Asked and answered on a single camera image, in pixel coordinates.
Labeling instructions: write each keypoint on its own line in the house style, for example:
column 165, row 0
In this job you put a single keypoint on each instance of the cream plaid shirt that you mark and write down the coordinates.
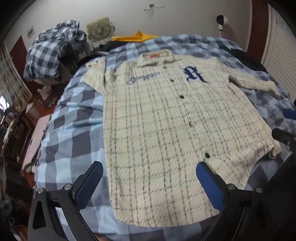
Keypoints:
column 161, row 127

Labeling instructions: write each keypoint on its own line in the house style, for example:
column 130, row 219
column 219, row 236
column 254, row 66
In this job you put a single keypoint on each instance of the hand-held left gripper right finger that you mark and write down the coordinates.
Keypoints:
column 210, row 185

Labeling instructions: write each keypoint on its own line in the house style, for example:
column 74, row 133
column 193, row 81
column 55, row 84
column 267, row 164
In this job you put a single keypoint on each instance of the white wardrobe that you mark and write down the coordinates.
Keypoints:
column 279, row 46

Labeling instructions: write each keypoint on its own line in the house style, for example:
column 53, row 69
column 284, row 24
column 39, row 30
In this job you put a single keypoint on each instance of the white plastic bag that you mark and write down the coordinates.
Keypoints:
column 45, row 91

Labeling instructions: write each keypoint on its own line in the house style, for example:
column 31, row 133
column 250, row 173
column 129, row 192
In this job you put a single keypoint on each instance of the red-brown door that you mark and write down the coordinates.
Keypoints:
column 256, row 23
column 17, row 51

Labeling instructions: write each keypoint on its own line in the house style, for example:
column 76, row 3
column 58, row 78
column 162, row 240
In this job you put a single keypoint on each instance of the dark cloth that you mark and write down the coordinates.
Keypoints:
column 105, row 48

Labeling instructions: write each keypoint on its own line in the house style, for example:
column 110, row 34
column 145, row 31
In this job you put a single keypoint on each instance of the checkered quilt pile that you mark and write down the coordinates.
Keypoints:
column 46, row 53

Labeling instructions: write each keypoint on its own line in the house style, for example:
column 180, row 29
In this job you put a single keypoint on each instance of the yellow cloth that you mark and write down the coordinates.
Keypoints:
column 136, row 37

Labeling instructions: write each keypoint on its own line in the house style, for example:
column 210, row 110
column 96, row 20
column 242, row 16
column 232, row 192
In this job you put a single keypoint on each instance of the black cloth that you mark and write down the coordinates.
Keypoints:
column 249, row 61

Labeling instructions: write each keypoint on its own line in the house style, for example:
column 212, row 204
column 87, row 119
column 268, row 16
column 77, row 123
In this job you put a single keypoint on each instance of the cluttered wooden desk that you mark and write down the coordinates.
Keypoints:
column 38, row 134

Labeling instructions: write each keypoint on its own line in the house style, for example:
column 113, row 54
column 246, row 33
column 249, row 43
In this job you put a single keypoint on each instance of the blue checkered bed blanket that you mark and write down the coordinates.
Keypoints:
column 69, row 129

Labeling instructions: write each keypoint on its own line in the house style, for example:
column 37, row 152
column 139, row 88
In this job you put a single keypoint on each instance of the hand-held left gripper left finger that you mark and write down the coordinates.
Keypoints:
column 89, row 185

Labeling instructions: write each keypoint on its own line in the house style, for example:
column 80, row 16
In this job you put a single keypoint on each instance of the wall bracket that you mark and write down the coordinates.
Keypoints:
column 152, row 7

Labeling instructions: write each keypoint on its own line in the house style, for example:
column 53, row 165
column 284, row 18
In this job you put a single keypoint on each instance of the beige box fan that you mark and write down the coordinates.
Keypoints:
column 99, row 29

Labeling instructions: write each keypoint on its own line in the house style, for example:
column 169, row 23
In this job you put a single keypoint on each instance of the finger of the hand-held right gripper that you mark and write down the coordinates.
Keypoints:
column 281, row 136
column 290, row 115

